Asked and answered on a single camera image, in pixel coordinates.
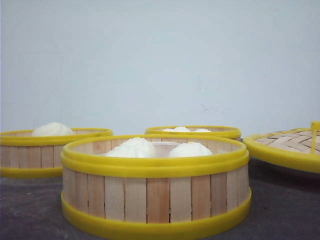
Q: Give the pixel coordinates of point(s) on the white bun basket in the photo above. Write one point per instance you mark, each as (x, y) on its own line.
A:
(52, 129)
(177, 129)
(190, 149)
(136, 147)
(202, 130)

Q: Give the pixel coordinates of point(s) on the woven bamboo steamer lid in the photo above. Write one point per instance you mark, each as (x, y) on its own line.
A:
(297, 149)

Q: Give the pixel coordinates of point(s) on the right white bun rear basket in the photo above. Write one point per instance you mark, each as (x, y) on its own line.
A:
(202, 130)

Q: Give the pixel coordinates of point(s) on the right white bun front basket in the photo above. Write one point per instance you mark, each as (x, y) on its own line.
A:
(190, 149)

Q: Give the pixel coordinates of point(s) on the left white bun front basket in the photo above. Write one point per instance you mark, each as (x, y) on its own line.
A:
(136, 147)

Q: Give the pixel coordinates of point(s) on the left white bun rear basket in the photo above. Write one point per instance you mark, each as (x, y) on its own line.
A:
(177, 129)

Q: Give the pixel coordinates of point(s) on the bamboo steamer basket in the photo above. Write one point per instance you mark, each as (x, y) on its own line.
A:
(162, 198)
(227, 132)
(25, 156)

